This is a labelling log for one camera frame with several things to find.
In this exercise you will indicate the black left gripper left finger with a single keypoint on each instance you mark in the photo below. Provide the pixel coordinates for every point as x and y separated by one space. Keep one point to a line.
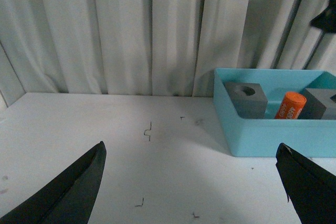
69 197

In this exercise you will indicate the orange cylinder part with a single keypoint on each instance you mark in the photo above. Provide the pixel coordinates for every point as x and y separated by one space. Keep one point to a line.
291 106

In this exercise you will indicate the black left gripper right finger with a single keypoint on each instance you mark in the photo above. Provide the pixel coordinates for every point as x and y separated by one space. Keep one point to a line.
309 187

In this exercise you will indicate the white curtain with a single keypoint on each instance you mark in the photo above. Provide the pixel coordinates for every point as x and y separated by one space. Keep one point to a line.
152 47

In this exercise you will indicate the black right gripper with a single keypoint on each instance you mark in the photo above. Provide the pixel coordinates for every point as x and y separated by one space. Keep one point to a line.
326 19

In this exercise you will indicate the blue plastic box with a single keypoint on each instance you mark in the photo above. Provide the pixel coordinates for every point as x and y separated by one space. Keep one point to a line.
261 137

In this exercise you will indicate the gray block part with hole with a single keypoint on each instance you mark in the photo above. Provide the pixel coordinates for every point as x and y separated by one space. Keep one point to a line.
320 104

